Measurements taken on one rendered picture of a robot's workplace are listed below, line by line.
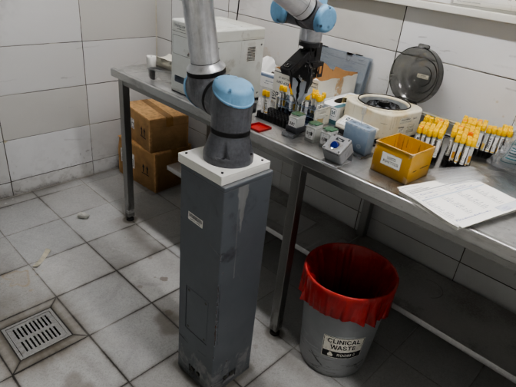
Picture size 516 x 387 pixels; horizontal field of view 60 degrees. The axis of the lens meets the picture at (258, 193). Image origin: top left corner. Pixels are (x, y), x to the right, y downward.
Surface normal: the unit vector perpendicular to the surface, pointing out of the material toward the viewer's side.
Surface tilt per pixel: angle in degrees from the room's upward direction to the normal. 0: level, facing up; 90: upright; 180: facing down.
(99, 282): 0
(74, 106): 90
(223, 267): 90
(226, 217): 90
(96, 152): 90
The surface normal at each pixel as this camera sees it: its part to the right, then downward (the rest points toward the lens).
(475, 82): -0.70, 0.29
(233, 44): 0.71, 0.40
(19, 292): 0.10, -0.87
